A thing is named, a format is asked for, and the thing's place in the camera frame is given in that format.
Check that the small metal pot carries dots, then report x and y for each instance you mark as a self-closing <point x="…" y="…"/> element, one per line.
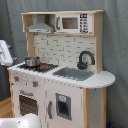
<point x="32" y="61"/>

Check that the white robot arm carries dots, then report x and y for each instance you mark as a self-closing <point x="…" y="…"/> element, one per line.
<point x="27" y="121"/>

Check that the wooden toy kitchen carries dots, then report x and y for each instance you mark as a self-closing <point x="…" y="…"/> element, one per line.
<point x="63" y="49"/>

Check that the grey toy sink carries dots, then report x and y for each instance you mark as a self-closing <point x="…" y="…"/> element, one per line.
<point x="73" y="74"/>

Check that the black toy faucet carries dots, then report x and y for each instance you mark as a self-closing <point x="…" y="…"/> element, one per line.
<point x="83" y="64"/>

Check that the black toy stovetop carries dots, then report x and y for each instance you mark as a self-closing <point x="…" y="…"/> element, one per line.
<point x="42" y="67"/>

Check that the red right stove knob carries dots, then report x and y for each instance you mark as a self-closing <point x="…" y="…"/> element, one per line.
<point x="35" y="84"/>

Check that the red stove knob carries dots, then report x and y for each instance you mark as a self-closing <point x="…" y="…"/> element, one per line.
<point x="16" y="79"/>
<point x="35" y="84"/>

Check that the toy fridge dispenser door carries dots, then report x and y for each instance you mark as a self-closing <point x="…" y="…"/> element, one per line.
<point x="64" y="108"/>

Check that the toy microwave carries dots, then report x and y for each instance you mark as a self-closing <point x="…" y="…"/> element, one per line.
<point x="74" y="23"/>

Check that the grey range hood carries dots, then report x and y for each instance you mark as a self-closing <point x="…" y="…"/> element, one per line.
<point x="40" y="26"/>

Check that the red left stove knob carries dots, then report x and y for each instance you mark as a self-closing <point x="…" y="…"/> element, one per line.
<point x="16" y="79"/>

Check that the toy oven door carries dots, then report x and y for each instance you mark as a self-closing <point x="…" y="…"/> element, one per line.
<point x="27" y="103"/>

